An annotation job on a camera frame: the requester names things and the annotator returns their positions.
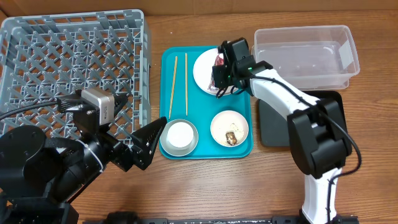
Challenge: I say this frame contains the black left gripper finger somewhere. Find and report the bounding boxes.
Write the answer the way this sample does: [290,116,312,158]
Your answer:
[131,116,167,170]
[113,94,128,118]

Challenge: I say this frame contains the red snack wrapper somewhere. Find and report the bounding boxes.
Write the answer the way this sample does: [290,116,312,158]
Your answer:
[208,54,224,91]

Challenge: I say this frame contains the white paper cup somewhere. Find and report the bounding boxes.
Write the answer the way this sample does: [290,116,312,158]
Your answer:
[167,121,193,149]

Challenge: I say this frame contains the wooden chopstick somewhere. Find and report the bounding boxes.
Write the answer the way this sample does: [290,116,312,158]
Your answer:
[169,56,178,119]
[185,53,188,116]

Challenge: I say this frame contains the white pink bowl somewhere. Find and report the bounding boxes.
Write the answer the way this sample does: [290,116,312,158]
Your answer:
[210,110,249,147]

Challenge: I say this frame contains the brown food piece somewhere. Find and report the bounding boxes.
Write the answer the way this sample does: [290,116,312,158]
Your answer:
[225,131,238,146]

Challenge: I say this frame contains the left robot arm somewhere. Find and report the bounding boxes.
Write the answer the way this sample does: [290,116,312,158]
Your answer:
[1,93,167,223]

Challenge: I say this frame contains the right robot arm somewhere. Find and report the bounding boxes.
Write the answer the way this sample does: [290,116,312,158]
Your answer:
[212,37,362,223]

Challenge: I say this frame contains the large white plate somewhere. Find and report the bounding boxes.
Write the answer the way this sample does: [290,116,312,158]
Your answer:
[193,48,223,95]

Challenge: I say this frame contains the grey small bowl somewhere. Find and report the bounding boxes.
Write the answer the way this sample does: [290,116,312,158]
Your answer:
[160,119,199,157]

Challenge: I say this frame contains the teal serving tray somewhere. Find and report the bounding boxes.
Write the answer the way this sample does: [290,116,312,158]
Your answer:
[159,45,254,159]

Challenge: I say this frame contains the black plastic tray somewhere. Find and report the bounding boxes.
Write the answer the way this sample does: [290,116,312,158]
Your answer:
[258,90,345,147]

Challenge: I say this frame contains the clear plastic bin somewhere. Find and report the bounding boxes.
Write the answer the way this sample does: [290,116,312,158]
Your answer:
[252,25,360,90]

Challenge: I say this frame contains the grey dish rack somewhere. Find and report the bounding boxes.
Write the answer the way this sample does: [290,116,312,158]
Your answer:
[1,9,151,145]

